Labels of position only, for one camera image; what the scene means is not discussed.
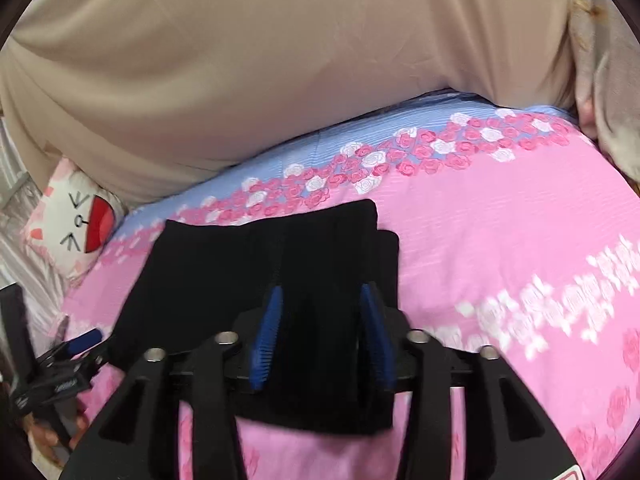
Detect pink rose bed sheet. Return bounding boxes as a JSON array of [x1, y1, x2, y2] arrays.
[[63, 92, 639, 479]]

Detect person's left hand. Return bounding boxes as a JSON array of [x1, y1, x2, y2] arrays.
[[23, 400, 89, 464]]

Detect cartoon face pillow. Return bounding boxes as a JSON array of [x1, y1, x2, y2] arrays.
[[23, 158, 127, 284]]

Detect silver satin curtain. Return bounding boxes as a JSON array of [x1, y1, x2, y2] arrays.
[[1, 128, 65, 348]]

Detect black pants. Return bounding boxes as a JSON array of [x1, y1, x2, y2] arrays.
[[107, 200, 399, 436]]

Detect floral grey blanket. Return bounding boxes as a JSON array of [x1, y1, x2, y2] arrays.
[[568, 0, 639, 182]]

